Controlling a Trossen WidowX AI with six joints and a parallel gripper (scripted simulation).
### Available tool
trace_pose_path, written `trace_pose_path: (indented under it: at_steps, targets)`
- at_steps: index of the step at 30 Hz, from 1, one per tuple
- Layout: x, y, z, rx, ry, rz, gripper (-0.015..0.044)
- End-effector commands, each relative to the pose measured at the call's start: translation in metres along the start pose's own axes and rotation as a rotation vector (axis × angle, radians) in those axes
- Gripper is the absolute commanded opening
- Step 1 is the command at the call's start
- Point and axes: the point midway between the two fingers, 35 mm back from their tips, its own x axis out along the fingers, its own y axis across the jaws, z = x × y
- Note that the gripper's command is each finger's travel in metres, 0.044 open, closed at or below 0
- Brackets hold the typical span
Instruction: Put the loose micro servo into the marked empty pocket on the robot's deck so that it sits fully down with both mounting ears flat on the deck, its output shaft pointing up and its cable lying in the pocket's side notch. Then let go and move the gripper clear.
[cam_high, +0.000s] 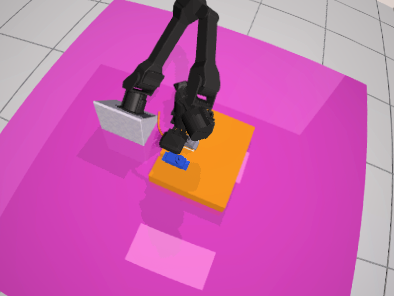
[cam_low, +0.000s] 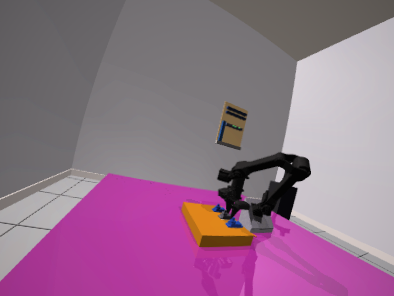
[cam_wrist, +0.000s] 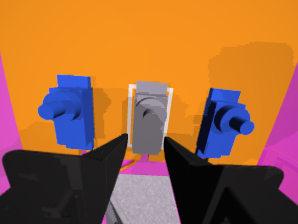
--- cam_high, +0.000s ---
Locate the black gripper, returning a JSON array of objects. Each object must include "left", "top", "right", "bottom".
[{"left": 159, "top": 108, "right": 189, "bottom": 155}]

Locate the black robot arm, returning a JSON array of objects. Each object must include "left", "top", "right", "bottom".
[{"left": 118, "top": 0, "right": 221, "bottom": 141}]

